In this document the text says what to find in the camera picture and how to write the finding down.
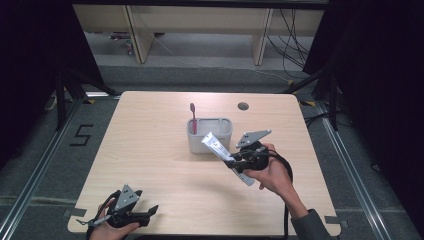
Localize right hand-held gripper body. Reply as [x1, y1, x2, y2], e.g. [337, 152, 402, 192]
[229, 129, 273, 174]

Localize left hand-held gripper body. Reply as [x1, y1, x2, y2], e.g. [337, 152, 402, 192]
[105, 184, 152, 230]

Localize white toothpaste tube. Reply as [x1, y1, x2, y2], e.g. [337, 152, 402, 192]
[200, 131, 256, 187]

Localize grey toothbrush holder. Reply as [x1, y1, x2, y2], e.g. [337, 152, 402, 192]
[185, 117, 234, 155]

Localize pink and grey toothbrush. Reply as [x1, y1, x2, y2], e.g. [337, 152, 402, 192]
[189, 102, 199, 136]

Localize person's right hand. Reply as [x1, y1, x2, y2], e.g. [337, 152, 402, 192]
[243, 143, 295, 198]

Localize person's left hand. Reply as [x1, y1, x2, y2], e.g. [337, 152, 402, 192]
[88, 202, 141, 240]

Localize black metal stand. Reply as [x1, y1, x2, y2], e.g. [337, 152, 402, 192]
[281, 64, 343, 132]
[53, 64, 119, 132]

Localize black curtain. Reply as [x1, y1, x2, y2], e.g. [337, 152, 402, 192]
[301, 0, 424, 231]
[0, 0, 108, 168]

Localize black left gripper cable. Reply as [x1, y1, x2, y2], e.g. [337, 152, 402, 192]
[75, 189, 122, 240]

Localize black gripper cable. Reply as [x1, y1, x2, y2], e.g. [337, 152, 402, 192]
[75, 189, 122, 240]
[264, 149, 295, 240]

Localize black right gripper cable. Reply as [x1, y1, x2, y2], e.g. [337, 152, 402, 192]
[264, 149, 295, 240]

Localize metal floor rail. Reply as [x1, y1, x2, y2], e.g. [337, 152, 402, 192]
[314, 99, 396, 240]
[0, 96, 85, 236]

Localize bundle of black cables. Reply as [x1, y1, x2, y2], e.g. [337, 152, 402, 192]
[265, 9, 313, 80]

